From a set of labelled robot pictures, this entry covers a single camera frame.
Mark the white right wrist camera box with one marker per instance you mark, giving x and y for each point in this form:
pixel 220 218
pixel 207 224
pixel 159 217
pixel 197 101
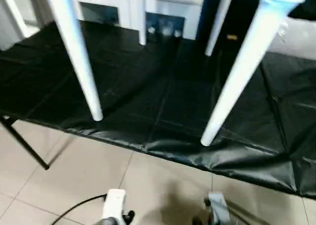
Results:
pixel 217 210

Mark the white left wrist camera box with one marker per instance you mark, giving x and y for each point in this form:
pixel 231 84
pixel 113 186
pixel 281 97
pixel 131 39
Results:
pixel 114 205

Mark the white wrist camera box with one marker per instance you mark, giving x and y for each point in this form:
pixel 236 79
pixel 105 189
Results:
pixel 217 210
pixel 114 205

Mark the small yellow label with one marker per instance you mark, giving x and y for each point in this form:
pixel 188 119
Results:
pixel 232 37

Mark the black work mat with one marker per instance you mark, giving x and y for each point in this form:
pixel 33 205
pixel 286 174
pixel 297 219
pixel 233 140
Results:
pixel 163 96

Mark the black table frame bar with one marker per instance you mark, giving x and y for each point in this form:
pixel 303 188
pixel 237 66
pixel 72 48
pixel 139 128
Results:
pixel 24 142

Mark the white glass-door cabinet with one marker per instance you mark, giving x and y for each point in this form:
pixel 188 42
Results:
pixel 118 7

